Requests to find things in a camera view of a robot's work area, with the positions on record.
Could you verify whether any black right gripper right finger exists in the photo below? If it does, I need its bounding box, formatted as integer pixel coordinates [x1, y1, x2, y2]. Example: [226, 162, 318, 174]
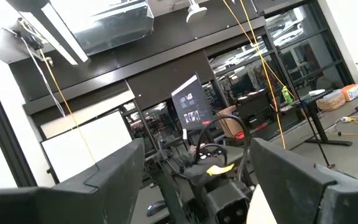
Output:
[249, 138, 358, 224]

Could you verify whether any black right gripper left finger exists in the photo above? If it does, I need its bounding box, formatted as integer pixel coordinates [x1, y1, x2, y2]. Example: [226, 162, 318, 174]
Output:
[0, 138, 145, 224]

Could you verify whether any white board panel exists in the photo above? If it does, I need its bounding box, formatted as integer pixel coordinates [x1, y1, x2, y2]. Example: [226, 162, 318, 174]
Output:
[40, 110, 133, 184]

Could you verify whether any black background table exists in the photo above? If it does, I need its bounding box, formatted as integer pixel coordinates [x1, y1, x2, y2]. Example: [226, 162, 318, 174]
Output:
[275, 90, 354, 147]

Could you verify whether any black computer mouse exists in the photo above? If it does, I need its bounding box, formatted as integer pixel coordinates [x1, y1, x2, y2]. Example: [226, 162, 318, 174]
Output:
[145, 200, 167, 218]

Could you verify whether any green bottle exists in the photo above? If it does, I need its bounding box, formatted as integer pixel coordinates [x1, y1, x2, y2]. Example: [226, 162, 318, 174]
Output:
[281, 86, 293, 105]

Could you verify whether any brown cardboard box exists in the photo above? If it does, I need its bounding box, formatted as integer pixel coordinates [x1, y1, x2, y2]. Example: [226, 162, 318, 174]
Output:
[216, 105, 245, 139]

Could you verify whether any orange box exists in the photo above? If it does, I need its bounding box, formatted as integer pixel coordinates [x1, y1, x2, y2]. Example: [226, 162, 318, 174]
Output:
[340, 83, 358, 102]

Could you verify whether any rig computer monitor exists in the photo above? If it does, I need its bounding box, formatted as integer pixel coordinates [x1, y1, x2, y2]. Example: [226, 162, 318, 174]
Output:
[170, 73, 214, 131]

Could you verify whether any long ceiling light fixture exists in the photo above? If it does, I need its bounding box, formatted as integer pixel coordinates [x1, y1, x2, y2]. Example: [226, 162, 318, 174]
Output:
[17, 1, 90, 66]

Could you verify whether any white round ceiling device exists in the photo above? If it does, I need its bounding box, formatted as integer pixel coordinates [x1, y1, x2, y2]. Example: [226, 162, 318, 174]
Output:
[185, 0, 208, 24]

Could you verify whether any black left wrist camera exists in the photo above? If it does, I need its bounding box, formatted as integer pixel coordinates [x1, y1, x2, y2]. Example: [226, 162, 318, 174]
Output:
[205, 182, 250, 224]

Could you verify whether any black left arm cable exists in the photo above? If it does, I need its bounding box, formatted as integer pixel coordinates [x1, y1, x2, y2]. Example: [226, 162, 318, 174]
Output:
[193, 114, 251, 190]

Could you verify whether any yellow hanging cable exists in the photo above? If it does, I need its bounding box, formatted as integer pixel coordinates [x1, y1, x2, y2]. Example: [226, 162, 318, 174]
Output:
[221, 0, 296, 149]
[38, 49, 98, 164]

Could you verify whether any shiny metal duct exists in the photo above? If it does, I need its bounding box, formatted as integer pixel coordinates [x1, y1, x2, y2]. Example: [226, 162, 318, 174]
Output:
[50, 0, 155, 57]

